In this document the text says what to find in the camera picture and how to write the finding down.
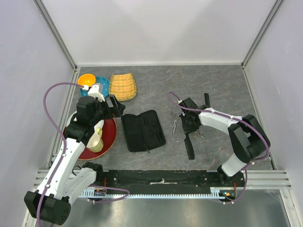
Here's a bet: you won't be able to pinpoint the aluminium frame post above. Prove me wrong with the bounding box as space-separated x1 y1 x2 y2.
33 0 77 71
241 0 284 69

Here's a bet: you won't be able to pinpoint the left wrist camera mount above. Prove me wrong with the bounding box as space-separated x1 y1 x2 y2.
81 83 105 102

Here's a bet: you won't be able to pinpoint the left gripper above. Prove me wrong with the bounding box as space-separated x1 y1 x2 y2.
90 94 125 125

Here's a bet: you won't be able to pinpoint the silver scissors left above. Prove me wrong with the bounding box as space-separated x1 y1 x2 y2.
171 111 182 135

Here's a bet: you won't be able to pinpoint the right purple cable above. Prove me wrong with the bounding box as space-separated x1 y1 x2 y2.
167 92 271 205

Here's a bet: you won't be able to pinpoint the black hair comb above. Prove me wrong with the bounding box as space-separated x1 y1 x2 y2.
184 142 195 160

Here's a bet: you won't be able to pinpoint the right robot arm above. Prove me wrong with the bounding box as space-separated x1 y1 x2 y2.
178 97 271 186

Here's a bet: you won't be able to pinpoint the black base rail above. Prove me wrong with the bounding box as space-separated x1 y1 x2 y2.
94 170 244 195

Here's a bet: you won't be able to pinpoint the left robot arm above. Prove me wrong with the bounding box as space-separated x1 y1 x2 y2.
24 95 125 226

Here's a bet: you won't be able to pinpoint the orange bowl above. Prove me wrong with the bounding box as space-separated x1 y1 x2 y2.
77 73 96 87

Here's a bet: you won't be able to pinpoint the red round tray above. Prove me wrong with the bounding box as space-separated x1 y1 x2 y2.
58 119 117 163

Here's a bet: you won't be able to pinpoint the blue dotted plate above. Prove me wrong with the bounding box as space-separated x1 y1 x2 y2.
80 76 109 97

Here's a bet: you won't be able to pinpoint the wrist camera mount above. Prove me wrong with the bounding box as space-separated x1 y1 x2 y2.
81 83 105 102
204 93 211 108

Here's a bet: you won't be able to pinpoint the white paper plate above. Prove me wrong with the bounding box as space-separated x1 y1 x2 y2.
65 111 76 127

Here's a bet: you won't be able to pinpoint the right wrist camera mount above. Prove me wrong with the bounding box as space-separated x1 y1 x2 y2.
204 93 211 108

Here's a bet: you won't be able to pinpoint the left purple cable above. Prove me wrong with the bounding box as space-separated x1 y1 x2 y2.
35 81 89 227

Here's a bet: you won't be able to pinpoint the purple cable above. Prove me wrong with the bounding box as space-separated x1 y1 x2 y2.
167 92 271 205
35 81 89 227

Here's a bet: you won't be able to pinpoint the silver scissors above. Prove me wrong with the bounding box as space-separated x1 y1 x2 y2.
193 129 204 138
171 111 182 135

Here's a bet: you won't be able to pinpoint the right aluminium frame post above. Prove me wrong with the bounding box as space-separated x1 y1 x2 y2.
241 0 284 69

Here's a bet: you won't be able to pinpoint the white cable duct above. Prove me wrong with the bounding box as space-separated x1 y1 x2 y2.
78 187 225 200

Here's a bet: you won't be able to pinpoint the woven bamboo basket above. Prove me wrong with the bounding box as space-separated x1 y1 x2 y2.
109 73 137 101

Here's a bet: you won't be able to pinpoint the left aluminium frame post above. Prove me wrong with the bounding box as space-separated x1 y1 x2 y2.
33 0 77 71

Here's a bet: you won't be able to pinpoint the black zip tool case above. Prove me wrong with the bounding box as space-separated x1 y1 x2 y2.
121 110 166 152

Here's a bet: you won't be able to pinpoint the yellow-green cup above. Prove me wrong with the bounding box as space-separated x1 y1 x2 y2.
86 128 104 153

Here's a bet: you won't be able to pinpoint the silver scissors right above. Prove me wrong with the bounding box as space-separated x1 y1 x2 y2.
193 129 204 138

